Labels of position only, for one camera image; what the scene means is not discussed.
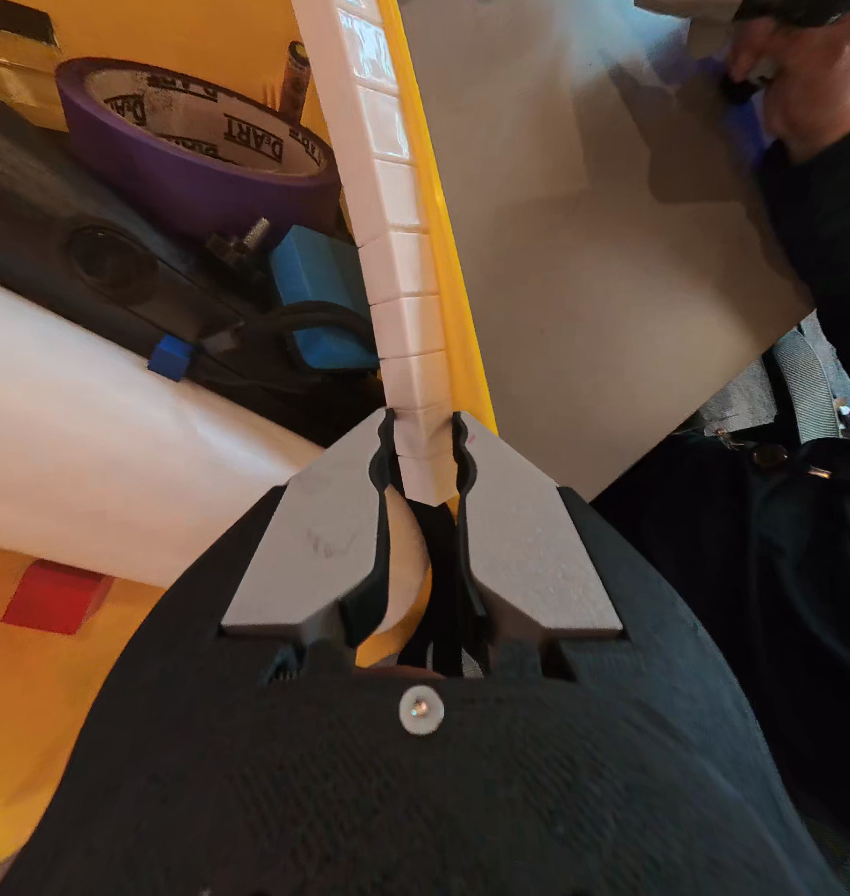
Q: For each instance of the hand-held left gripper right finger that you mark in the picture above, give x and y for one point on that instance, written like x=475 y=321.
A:
x=537 y=560

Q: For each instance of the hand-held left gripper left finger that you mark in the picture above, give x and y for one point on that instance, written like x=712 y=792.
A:
x=306 y=553

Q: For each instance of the red plastic block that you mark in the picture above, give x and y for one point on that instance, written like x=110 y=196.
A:
x=54 y=595

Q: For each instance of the yellow storage bin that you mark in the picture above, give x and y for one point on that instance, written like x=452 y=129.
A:
x=453 y=280

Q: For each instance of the white segmented bar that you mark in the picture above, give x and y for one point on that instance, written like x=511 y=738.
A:
x=397 y=266

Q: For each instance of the person's right hand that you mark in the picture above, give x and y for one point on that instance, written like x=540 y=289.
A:
x=817 y=77

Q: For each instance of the white paper roll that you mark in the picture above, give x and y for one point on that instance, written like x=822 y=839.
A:
x=117 y=455

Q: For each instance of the small blue cube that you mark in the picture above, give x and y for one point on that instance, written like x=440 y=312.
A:
x=169 y=358

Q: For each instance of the blue foam block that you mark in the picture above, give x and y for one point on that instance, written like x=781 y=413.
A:
x=306 y=269

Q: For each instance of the black clamp metal bolt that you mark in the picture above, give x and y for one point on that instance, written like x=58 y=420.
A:
x=239 y=241

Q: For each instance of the black device round lens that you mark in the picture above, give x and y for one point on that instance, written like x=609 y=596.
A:
x=110 y=262

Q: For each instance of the purple tape roll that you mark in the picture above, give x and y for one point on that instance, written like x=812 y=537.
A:
x=187 y=185

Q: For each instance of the dark cylindrical battery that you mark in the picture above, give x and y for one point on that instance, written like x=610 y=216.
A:
x=295 y=77

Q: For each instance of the small cardboard box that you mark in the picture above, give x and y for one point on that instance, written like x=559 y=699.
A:
x=11 y=77

